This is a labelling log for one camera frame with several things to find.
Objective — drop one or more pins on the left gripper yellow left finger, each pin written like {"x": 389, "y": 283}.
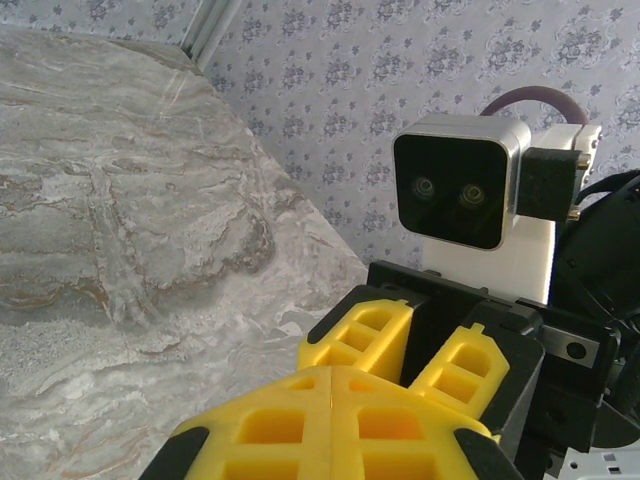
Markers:
{"x": 315, "y": 400}

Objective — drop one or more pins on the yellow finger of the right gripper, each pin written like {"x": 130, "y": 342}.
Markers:
{"x": 492, "y": 370}
{"x": 387, "y": 345}

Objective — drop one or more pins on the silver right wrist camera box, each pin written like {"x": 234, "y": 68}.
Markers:
{"x": 450, "y": 190}

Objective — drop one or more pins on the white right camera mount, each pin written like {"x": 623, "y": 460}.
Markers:
{"x": 500, "y": 275}

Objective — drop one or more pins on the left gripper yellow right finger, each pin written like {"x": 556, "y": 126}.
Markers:
{"x": 430, "y": 411}

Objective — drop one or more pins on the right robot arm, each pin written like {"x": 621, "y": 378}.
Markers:
{"x": 620, "y": 250}

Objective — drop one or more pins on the aluminium corner post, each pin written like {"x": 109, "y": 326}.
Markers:
{"x": 205, "y": 30}

